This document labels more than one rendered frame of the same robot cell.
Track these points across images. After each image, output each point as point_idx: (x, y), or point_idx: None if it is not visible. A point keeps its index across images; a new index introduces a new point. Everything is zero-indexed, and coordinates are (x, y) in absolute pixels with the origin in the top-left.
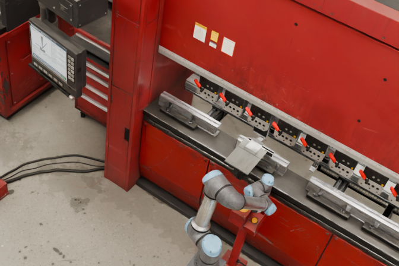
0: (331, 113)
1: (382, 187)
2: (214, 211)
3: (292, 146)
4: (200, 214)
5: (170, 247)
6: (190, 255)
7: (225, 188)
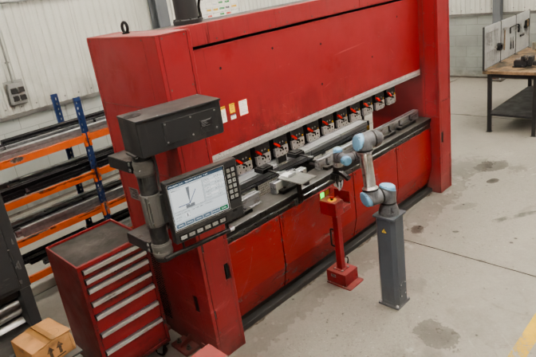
0: (310, 94)
1: (347, 116)
2: (297, 261)
3: (280, 170)
4: (372, 174)
5: (316, 312)
6: (325, 300)
7: (374, 131)
